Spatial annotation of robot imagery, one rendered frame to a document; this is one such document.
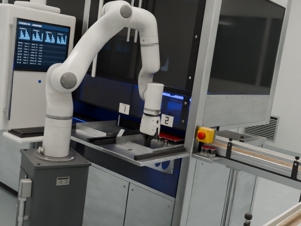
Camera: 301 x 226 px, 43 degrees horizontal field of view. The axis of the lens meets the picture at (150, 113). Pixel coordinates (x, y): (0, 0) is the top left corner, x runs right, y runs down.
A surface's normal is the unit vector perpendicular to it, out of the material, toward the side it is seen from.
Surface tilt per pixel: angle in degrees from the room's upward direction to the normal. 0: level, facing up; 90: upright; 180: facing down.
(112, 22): 121
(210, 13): 90
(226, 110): 90
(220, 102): 90
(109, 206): 90
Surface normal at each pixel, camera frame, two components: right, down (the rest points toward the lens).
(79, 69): 0.74, -0.13
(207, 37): -0.64, 0.04
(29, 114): 0.76, 0.20
